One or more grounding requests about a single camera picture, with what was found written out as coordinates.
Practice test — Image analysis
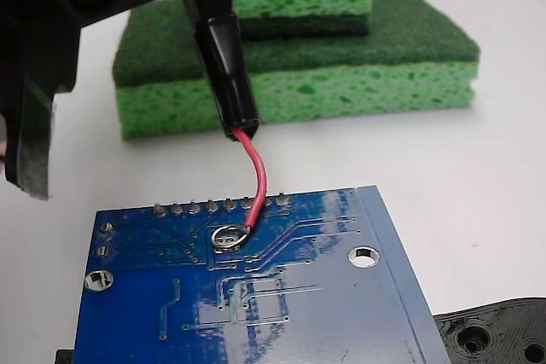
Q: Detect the black plastic part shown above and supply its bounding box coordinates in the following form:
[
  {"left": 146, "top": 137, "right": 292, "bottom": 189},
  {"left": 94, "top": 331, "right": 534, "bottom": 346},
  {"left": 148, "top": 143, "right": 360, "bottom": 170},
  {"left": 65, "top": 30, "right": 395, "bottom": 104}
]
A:
[{"left": 54, "top": 295, "right": 546, "bottom": 364}]

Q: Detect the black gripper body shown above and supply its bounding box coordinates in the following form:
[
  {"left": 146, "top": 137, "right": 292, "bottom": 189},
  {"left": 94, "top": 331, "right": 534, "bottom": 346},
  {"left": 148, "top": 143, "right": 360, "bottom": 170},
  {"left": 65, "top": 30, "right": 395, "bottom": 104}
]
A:
[{"left": 0, "top": 0, "right": 185, "bottom": 127}]

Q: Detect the blue circuit board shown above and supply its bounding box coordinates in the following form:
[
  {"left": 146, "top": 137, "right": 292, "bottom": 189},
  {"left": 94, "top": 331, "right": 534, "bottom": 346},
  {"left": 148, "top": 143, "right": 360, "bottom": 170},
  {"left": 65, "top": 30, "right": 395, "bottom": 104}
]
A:
[{"left": 72, "top": 184, "right": 453, "bottom": 364}]

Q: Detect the red wire with metal loop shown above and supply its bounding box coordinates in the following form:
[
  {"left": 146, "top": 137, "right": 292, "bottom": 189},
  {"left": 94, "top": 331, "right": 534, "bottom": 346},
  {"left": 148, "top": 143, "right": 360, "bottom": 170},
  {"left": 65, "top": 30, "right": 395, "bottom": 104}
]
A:
[{"left": 211, "top": 126, "right": 270, "bottom": 254}]

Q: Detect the large green sponge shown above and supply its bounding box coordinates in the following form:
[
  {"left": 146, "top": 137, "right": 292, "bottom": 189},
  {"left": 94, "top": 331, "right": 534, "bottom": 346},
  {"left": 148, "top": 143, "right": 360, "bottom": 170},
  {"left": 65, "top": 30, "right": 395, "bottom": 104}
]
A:
[{"left": 111, "top": 0, "right": 482, "bottom": 142}]

